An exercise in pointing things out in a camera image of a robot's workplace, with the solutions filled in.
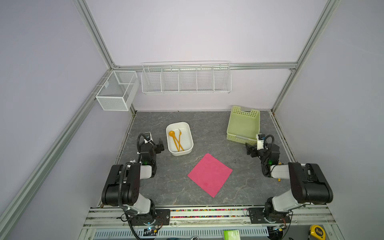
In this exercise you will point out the white mesh box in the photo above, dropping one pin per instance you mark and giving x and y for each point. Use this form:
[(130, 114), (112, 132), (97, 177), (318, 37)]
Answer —
[(118, 91)]

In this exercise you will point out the green plastic basket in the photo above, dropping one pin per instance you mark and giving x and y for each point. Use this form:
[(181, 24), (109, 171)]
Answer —
[(243, 126)]

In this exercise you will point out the white wire shelf basket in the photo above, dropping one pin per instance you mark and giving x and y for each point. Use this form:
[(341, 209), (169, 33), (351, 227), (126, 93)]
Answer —
[(186, 77)]

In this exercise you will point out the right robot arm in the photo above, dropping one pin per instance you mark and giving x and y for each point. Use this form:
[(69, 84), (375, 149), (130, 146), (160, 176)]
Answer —
[(308, 184)]

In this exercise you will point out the white plastic tub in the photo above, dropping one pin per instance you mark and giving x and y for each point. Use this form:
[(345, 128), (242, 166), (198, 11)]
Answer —
[(184, 136)]

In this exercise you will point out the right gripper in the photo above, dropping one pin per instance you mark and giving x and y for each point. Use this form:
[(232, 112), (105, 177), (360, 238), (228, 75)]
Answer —
[(252, 151)]

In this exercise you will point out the pink paper napkin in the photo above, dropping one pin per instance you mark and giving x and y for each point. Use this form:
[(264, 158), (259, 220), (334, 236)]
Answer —
[(210, 174)]

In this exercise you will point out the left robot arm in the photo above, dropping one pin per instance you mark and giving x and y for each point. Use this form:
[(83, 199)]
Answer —
[(122, 187)]

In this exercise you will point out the orange plastic spoon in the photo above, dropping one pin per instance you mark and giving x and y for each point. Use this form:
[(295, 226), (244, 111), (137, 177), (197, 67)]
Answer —
[(176, 142)]

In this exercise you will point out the green box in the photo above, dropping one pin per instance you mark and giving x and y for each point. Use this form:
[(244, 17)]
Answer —
[(231, 235)]

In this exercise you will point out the yellow tape measure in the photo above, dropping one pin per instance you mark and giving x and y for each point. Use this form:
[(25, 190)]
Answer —
[(316, 232)]

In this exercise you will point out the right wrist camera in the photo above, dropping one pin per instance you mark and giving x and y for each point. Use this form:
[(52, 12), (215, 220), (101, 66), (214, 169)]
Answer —
[(260, 141)]

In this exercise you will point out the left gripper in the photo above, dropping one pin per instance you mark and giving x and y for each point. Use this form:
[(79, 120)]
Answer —
[(158, 146)]

